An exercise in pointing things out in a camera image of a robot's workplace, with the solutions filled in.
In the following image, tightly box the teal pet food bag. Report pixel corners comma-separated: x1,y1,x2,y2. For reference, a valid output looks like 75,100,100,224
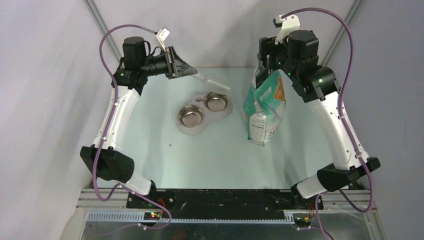
243,65,286,145

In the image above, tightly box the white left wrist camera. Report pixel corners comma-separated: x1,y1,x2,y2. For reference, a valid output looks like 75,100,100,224
155,27,170,51

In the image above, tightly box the right controller board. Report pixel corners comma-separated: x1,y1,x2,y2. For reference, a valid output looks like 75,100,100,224
293,216,313,230

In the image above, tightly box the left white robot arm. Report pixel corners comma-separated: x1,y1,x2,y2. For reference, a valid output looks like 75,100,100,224
80,36,198,208

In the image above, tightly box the aluminium frame rail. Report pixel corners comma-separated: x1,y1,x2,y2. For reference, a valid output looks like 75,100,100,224
77,189,370,224

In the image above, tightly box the controller board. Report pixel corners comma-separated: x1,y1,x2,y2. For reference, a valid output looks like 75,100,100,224
293,216,313,230
143,211,162,221

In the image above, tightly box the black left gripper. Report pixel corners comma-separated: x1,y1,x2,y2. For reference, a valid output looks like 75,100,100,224
140,46,198,80

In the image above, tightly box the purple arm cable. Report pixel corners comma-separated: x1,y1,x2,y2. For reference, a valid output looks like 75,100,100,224
281,7,375,240
91,23,173,231

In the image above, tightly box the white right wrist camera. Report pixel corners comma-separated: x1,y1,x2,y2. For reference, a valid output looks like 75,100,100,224
273,14,300,45

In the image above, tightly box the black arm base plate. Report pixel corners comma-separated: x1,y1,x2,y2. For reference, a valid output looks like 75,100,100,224
126,188,324,221

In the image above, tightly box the left steel bowl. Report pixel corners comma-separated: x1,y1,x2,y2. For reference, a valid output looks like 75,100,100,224
177,104,205,128

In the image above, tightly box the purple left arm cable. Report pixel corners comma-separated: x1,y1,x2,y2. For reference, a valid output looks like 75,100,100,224
91,23,173,231

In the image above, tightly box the grey double bowl stand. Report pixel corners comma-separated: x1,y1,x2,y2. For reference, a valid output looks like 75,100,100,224
176,91,233,136

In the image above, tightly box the clear plastic scoop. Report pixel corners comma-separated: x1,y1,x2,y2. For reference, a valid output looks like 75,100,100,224
191,73,231,95

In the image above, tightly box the steel bowl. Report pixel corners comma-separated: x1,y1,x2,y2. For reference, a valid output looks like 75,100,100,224
177,104,205,128
203,91,230,112

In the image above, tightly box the left controller board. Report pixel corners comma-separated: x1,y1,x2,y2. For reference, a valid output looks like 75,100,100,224
143,211,162,221

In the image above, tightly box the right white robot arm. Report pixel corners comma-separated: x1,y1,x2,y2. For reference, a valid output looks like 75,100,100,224
257,30,381,209

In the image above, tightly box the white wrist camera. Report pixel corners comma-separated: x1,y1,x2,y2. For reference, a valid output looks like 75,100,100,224
155,27,170,51
273,14,300,45

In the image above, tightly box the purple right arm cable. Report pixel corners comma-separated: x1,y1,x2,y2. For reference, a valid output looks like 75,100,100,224
281,7,375,240

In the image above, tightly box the right steel bowl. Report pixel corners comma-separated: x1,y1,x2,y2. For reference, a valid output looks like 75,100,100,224
203,91,230,112

